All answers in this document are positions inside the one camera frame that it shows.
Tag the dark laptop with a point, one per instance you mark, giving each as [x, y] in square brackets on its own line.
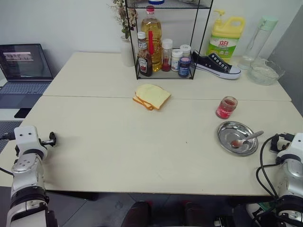
[23, 71]

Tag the round steel plate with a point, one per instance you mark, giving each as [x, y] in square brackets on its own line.
[227, 139]

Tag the dark blue jar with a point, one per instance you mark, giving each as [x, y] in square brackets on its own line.
[184, 68]

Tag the steel spoon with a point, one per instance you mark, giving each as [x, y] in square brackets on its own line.
[251, 137]

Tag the white plastic jar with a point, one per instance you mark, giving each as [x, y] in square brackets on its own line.
[176, 61]

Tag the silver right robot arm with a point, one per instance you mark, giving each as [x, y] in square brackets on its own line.
[293, 170]

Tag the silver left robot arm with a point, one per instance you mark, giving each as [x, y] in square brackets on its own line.
[24, 179]

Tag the clear jar with red spice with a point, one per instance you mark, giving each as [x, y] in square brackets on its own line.
[166, 61]

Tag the red jam jar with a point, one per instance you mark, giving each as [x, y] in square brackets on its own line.
[226, 108]

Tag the perforated metal board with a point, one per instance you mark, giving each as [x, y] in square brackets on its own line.
[8, 128]

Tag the ketchup bottle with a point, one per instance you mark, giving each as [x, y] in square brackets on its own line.
[144, 63]

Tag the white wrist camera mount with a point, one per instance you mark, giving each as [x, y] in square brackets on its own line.
[26, 134]
[296, 144]

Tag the black phone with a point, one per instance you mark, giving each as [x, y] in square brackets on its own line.
[22, 113]

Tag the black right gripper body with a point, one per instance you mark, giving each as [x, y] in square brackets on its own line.
[278, 143]

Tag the white vase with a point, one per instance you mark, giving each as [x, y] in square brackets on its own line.
[126, 54]

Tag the blue round lid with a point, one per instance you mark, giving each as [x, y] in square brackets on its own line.
[156, 2]

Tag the black canvas sneaker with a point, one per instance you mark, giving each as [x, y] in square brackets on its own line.
[213, 62]

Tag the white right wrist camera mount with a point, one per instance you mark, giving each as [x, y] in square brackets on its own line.
[296, 144]

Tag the glass bowl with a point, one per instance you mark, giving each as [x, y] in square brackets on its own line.
[262, 73]

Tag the dried flowers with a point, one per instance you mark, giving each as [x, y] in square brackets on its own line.
[124, 14]

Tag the white bread slice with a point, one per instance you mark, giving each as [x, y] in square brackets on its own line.
[138, 101]
[157, 97]
[139, 91]

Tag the cooking oil bottle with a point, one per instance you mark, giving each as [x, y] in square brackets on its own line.
[151, 26]

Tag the yellow dish soap bottle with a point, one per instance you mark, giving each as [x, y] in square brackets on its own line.
[225, 45]

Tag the jar with white lid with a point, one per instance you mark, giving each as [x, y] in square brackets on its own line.
[185, 49]

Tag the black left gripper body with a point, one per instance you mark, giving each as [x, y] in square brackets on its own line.
[52, 139]

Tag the clear bottle with green lid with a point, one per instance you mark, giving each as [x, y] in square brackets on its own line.
[255, 45]

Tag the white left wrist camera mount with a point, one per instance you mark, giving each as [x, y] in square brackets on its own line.
[26, 134]

